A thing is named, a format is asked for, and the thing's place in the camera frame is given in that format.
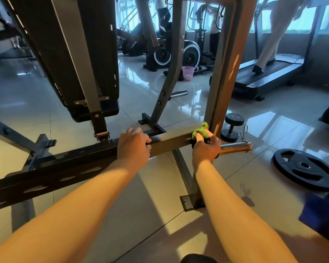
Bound metal spring barbell collar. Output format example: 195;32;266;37
238;124;249;142

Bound chrome weight storage peg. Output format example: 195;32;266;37
169;90;189;100
218;141;253;156

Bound person's black trousers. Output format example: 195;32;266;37
180;254;218;263

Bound black padded bench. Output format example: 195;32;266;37
5;0;120;123

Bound person's left hand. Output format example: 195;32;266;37
116;127;153;174

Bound person's right forearm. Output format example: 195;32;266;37
194;160;299;263

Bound dark blue stand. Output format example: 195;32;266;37
299;186;329;247

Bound large black weight plate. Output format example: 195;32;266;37
271;148;329;191

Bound green cleaning cloth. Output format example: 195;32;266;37
191;122;213;141

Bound person's right hand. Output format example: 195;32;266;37
192;129;223;169

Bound person's left forearm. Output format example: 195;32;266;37
0;161;138;263

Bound pink plastic bucket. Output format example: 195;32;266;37
181;65;196;82

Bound large black dumbbell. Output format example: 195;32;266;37
220;113;246;143

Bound grey steel gym machine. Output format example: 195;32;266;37
0;0;261;233

